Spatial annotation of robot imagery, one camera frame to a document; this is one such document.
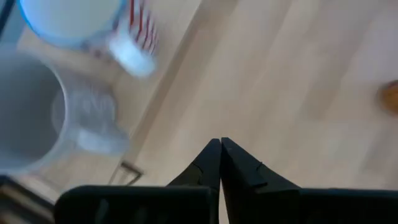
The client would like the grey mug with floral print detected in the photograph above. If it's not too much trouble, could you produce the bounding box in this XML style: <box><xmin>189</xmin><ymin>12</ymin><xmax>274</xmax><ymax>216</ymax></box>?
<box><xmin>0</xmin><ymin>46</ymin><xmax>131</xmax><ymax>178</ymax></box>

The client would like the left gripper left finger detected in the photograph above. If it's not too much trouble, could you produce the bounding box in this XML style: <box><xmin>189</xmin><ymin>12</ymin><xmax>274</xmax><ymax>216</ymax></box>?
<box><xmin>167</xmin><ymin>138</ymin><xmax>222</xmax><ymax>194</ymax></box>

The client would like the amber faceted glass cup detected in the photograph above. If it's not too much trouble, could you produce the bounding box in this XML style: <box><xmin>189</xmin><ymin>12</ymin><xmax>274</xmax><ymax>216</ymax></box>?
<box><xmin>376</xmin><ymin>80</ymin><xmax>398</xmax><ymax>116</ymax></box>

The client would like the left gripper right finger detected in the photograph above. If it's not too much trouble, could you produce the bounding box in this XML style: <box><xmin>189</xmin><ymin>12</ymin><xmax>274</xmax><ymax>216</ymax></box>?
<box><xmin>220</xmin><ymin>137</ymin><xmax>302</xmax><ymax>224</ymax></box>

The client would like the white mug with red stripes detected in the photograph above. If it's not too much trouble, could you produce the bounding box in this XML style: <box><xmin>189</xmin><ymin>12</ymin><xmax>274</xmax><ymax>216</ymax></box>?
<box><xmin>17</xmin><ymin>0</ymin><xmax>159</xmax><ymax>78</ymax></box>

